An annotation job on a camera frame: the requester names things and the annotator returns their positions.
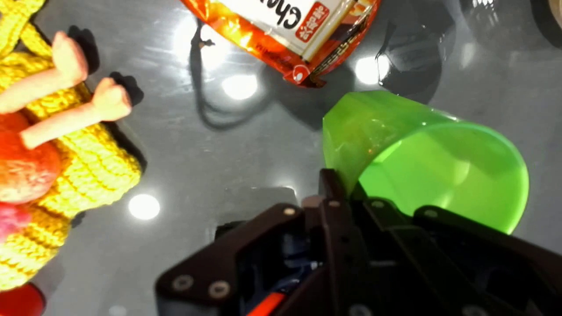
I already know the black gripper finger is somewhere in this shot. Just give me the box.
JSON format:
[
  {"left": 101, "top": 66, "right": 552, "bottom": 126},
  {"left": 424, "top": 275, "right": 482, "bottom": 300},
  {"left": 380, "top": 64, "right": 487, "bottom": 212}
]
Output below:
[{"left": 319, "top": 168, "right": 370, "bottom": 316}]

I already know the green translucent plastic cup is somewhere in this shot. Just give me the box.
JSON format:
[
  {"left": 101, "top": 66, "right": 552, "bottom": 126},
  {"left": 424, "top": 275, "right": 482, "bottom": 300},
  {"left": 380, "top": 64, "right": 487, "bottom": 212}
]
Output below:
[{"left": 321, "top": 89, "right": 530, "bottom": 233}]

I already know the orange snack packet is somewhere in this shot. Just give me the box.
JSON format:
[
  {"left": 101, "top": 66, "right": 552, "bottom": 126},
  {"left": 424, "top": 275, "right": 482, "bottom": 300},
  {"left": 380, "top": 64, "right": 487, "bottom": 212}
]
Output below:
[{"left": 180, "top": 0, "right": 382, "bottom": 87}]

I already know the yellow knitted doll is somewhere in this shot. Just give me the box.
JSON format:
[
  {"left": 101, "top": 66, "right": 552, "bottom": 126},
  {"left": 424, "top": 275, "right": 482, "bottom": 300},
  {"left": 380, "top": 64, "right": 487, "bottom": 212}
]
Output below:
[{"left": 0, "top": 0, "right": 140, "bottom": 316}]

